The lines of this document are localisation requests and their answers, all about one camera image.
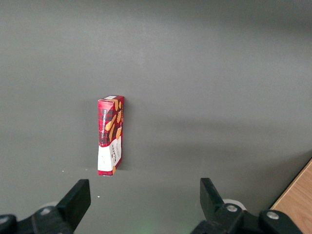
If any red shortbread biscuit box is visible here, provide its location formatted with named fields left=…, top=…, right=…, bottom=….
left=97, top=95, right=126, bottom=177

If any wooden drawer cabinet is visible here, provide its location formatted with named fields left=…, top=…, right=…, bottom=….
left=269, top=156, right=312, bottom=234

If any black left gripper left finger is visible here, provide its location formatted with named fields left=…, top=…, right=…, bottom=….
left=31, top=179, right=92, bottom=234

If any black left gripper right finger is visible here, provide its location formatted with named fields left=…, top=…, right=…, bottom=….
left=191, top=177, right=259, bottom=234

